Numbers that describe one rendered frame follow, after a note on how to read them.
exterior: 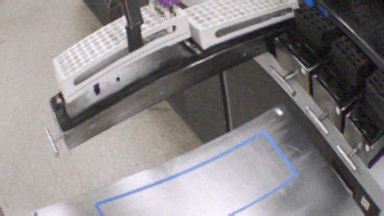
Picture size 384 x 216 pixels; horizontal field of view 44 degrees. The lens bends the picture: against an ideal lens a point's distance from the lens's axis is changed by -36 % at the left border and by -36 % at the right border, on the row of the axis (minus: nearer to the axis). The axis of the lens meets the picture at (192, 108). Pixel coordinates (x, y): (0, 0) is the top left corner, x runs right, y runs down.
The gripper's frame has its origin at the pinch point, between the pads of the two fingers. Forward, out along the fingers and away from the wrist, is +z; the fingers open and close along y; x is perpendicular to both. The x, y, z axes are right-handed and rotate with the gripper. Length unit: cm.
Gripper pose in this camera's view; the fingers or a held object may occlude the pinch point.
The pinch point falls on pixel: (124, 30)
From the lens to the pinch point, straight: 127.9
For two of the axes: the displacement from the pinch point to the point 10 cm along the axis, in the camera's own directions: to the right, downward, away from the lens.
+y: 5.0, 5.4, -6.7
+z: 1.3, 7.2, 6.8
